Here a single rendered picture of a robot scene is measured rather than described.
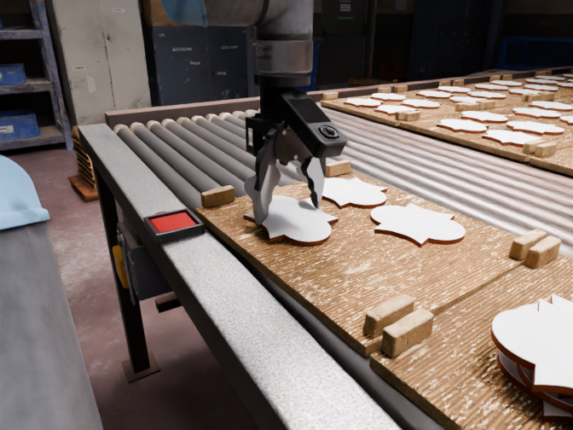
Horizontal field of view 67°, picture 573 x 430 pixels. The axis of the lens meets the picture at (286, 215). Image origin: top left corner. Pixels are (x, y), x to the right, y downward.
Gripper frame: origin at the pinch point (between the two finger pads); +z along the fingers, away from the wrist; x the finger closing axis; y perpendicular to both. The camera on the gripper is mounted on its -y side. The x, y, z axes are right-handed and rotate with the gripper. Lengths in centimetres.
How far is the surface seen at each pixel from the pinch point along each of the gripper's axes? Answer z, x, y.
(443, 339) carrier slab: 2.7, 2.3, -29.6
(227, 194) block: 0.1, 4.0, 13.3
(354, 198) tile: 0.9, -14.1, 1.3
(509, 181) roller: 3, -52, -5
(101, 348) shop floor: 94, 16, 109
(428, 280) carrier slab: 2.4, -5.1, -21.7
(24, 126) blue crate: 62, 4, 440
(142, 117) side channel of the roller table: 0, -7, 92
